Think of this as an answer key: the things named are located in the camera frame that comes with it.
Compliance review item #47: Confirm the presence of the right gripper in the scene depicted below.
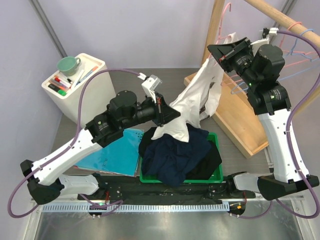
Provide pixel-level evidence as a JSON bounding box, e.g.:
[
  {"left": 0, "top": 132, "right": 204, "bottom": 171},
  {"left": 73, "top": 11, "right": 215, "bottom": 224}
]
[{"left": 208, "top": 37, "right": 260, "bottom": 87}]

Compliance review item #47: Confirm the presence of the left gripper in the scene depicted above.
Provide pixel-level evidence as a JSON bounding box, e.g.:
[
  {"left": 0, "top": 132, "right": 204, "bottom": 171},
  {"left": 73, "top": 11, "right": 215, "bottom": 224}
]
[{"left": 120, "top": 91, "right": 181, "bottom": 130}]

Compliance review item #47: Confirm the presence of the pink hanger of white shirt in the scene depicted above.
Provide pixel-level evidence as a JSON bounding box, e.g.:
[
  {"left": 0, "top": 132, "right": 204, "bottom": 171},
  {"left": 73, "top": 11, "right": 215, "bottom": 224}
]
[{"left": 215, "top": 2, "right": 232, "bottom": 44}]

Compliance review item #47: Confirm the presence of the white t-shirt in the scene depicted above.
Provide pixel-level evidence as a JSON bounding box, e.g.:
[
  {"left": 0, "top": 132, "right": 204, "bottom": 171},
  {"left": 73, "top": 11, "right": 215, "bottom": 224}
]
[{"left": 151, "top": 32, "right": 239, "bottom": 143}]

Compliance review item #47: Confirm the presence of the light blue wire hanger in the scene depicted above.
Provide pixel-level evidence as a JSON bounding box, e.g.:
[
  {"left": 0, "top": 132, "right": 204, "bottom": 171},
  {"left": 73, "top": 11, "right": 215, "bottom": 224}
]
[{"left": 223, "top": 35, "right": 320, "bottom": 95}]

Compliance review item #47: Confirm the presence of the pink hanger of navy shirt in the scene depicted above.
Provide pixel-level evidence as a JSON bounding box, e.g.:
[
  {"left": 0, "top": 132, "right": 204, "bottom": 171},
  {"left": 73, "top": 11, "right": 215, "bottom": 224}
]
[{"left": 221, "top": 22, "right": 320, "bottom": 86}]

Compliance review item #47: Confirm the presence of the black flower print t-shirt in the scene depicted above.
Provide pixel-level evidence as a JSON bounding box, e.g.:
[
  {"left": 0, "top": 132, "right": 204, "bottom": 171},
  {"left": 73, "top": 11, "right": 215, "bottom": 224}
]
[{"left": 138, "top": 127, "right": 222, "bottom": 180}]

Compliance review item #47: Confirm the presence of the navy blue t-shirt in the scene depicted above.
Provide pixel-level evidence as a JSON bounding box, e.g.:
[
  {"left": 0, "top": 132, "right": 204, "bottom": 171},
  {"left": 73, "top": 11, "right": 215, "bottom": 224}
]
[{"left": 141, "top": 124, "right": 212, "bottom": 187}]

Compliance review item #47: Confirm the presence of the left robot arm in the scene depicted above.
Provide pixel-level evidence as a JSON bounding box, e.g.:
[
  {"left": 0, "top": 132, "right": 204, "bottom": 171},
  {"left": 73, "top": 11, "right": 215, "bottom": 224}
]
[{"left": 20, "top": 90, "right": 181, "bottom": 205}]

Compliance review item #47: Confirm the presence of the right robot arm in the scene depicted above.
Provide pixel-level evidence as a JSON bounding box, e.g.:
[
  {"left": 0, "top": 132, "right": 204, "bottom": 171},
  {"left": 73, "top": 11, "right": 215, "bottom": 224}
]
[{"left": 207, "top": 37, "right": 320, "bottom": 201}]

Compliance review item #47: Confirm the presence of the blue folder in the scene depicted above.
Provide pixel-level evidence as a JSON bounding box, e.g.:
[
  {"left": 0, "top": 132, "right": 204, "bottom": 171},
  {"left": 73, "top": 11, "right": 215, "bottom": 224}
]
[{"left": 74, "top": 128, "right": 144, "bottom": 177}]

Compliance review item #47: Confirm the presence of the wooden clothes rack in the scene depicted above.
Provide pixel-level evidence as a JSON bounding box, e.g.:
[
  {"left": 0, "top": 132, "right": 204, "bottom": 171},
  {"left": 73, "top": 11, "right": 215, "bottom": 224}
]
[{"left": 183, "top": 0, "right": 320, "bottom": 160}]

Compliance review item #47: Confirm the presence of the green plastic tray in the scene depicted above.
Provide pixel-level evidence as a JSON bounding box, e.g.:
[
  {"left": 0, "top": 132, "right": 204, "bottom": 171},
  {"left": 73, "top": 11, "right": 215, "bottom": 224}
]
[{"left": 139, "top": 132, "right": 224, "bottom": 184}]

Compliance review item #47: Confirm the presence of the orange tipped white pen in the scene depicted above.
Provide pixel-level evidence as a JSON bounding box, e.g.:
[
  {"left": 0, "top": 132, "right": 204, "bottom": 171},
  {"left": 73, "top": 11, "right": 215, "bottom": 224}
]
[{"left": 80, "top": 66, "right": 98, "bottom": 82}]

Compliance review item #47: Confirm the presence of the white square bin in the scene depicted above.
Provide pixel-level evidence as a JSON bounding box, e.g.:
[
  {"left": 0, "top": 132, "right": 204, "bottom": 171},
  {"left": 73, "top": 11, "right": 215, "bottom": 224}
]
[{"left": 41, "top": 53, "right": 116, "bottom": 128}]

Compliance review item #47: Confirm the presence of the green capped marker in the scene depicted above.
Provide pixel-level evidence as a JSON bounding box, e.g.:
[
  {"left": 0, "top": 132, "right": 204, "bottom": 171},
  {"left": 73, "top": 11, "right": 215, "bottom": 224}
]
[{"left": 57, "top": 89, "right": 67, "bottom": 96}]

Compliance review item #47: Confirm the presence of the green ceramic cup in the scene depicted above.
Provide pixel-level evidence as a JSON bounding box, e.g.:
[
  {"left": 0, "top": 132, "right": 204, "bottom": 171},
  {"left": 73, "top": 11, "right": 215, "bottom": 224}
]
[{"left": 56, "top": 56, "right": 82, "bottom": 77}]

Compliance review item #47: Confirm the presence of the red marker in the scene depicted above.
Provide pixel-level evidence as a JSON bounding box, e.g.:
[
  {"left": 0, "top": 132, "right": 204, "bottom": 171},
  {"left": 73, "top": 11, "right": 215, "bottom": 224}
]
[{"left": 54, "top": 75, "right": 71, "bottom": 88}]

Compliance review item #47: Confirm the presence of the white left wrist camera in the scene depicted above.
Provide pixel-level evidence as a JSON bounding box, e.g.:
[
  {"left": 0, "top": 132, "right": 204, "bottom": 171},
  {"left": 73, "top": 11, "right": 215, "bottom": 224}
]
[{"left": 138, "top": 72, "right": 162, "bottom": 102}]

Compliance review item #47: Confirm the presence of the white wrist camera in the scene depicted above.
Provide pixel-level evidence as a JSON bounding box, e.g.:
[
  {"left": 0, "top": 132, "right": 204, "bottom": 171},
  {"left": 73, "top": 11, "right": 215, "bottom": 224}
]
[
  {"left": 138, "top": 72, "right": 162, "bottom": 102},
  {"left": 251, "top": 27, "right": 279, "bottom": 46}
]

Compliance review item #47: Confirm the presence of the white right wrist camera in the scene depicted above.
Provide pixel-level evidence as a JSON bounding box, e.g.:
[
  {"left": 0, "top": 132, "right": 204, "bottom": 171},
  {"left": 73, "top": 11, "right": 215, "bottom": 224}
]
[{"left": 251, "top": 27, "right": 279, "bottom": 46}]

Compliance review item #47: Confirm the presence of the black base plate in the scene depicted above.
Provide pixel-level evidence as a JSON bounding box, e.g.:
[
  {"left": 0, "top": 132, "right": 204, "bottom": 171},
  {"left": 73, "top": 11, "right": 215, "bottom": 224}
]
[{"left": 87, "top": 175, "right": 242, "bottom": 206}]

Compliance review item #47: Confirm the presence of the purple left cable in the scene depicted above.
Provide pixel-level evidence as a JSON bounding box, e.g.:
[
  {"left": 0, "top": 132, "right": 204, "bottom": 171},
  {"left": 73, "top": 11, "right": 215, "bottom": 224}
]
[{"left": 7, "top": 68, "right": 143, "bottom": 218}]

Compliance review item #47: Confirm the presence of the purple cable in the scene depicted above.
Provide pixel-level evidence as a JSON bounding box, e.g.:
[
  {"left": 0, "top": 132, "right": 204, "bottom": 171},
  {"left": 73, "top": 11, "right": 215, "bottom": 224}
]
[
  {"left": 237, "top": 30, "right": 320, "bottom": 220},
  {"left": 7, "top": 68, "right": 143, "bottom": 218}
]

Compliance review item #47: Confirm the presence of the white slotted cable duct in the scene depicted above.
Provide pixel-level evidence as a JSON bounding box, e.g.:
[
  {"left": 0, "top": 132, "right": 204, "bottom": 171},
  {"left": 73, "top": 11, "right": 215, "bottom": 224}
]
[{"left": 42, "top": 202, "right": 230, "bottom": 214}]

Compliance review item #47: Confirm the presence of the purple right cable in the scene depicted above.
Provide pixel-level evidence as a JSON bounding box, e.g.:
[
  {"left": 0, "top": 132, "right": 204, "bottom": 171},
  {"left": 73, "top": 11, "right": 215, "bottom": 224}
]
[{"left": 237, "top": 30, "right": 320, "bottom": 220}]

